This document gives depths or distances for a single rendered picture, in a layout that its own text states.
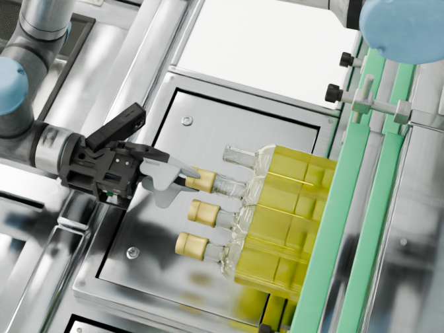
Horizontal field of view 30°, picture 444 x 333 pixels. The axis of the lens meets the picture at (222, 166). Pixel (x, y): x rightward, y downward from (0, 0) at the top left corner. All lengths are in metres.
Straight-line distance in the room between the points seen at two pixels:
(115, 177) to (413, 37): 0.58
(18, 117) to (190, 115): 0.37
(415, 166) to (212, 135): 0.46
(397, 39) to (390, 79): 0.56
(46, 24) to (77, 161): 0.22
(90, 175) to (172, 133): 0.26
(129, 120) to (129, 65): 0.30
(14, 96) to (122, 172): 0.20
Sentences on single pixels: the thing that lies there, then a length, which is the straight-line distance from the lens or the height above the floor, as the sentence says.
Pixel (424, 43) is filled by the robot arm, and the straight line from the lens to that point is 0.87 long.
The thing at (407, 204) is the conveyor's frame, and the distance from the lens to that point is 1.15.
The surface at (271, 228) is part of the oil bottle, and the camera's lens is 1.24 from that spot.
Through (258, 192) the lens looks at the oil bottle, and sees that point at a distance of 1.27.
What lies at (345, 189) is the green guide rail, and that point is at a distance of 1.16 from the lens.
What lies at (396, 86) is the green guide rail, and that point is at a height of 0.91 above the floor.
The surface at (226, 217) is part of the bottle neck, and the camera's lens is 1.26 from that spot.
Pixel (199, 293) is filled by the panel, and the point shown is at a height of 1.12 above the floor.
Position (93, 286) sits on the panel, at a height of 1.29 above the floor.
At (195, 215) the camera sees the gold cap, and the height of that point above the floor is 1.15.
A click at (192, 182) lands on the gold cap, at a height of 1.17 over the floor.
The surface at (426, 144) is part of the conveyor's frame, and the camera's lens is 1.21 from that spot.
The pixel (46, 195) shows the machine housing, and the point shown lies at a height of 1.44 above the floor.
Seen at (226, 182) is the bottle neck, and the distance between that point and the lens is 1.29.
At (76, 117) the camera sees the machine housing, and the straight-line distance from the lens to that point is 1.59.
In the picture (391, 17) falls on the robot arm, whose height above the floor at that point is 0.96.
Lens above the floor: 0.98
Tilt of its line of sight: 7 degrees up
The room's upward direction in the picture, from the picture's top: 74 degrees counter-clockwise
